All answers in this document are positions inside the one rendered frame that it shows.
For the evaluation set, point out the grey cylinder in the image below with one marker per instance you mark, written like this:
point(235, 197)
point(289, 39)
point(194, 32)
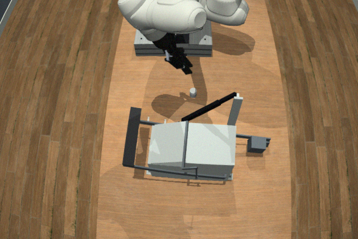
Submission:
point(193, 92)

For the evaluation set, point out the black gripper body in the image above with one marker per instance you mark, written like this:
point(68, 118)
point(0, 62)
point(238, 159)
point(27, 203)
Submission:
point(165, 43)

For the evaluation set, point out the black long thin rod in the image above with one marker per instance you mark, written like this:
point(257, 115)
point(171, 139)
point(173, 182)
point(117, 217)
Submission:
point(209, 107)

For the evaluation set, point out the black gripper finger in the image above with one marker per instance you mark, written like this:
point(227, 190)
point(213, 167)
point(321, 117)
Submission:
point(180, 52)
point(175, 60)

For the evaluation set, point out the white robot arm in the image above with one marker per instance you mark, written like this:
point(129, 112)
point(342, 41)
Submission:
point(155, 18)

